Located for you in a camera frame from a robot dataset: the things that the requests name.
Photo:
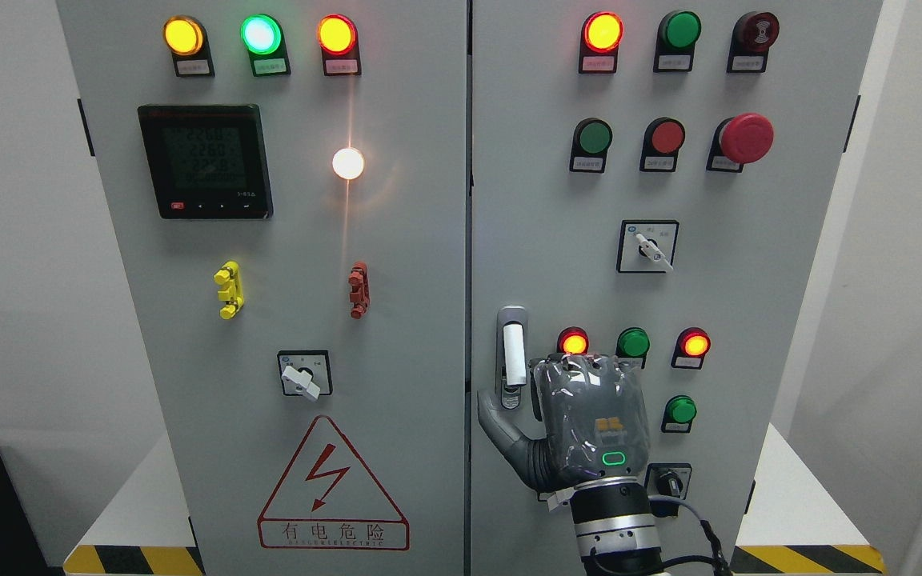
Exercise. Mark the red lit lamp middle left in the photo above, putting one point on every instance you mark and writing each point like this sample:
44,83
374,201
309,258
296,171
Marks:
573,340

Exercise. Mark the green push button upper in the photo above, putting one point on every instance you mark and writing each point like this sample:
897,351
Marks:
591,140

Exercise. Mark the upper right rotary switch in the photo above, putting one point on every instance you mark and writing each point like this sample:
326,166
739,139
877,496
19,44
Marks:
647,246

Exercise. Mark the green lit indicator lamp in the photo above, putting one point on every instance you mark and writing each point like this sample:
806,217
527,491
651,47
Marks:
264,40

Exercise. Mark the grey right cabinet door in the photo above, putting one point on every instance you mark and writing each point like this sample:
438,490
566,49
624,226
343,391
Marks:
649,185

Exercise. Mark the yellow terminal connector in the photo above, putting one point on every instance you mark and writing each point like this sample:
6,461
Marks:
231,291

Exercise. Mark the dark red buzzer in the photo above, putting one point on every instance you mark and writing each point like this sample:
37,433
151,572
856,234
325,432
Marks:
752,38

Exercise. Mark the green push button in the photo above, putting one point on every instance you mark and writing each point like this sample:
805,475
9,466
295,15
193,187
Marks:
591,140
679,415

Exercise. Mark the red push button upper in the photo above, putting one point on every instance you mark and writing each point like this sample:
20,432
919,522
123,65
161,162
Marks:
661,144

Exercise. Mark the black knob selector switch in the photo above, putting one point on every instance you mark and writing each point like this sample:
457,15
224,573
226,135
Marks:
668,479

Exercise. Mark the red terminal connector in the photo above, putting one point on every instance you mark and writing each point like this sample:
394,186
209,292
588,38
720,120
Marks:
359,297

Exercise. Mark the green lamp middle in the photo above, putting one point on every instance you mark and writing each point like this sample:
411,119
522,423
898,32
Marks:
633,345

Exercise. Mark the grey cabinet door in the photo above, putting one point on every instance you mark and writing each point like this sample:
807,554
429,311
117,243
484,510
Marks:
649,185
398,373

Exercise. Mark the red lit lamp top right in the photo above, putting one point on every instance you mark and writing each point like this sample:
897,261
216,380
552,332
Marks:
601,35

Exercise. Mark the red lit lamp middle right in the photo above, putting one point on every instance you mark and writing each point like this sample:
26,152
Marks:
691,348

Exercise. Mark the red lit lamp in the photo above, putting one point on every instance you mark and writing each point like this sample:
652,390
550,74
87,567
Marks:
691,348
601,35
573,340

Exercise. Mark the lower white rotary switch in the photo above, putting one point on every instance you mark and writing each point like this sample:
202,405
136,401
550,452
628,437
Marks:
556,499

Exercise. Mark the white lit indicator lamp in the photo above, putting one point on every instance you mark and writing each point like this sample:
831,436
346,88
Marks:
348,163

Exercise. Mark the white rotary switch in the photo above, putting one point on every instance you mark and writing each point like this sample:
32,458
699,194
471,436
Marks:
305,373
556,499

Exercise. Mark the black digital power meter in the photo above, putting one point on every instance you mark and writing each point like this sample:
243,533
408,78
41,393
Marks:
207,161

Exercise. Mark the yellow indicator lamp top left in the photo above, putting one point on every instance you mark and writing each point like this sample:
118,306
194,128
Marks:
188,43

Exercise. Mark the red emergency stop button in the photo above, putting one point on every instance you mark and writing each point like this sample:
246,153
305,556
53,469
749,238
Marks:
739,141

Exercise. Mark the silver black robot forearm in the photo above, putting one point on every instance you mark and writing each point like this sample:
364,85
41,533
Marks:
614,528

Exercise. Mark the red ringed yellow lamp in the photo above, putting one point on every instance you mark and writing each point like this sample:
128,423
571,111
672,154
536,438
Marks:
339,44

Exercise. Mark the left white rotary switch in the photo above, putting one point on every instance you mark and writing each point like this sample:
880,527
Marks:
305,373

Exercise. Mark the red electric hazard sticker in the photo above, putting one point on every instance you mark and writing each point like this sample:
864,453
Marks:
329,499

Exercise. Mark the green push button lower right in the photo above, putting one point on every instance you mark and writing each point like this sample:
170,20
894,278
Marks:
679,415

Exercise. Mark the green lamp top right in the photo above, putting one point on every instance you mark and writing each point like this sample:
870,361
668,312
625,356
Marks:
676,40

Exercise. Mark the silver door handle lever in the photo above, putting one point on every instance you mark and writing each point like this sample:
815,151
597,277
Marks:
511,365

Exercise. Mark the grey left cabinet door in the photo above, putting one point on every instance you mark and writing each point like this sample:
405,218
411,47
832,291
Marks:
398,373

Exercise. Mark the white platform with hazard stripes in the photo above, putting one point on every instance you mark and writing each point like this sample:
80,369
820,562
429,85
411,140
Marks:
792,527

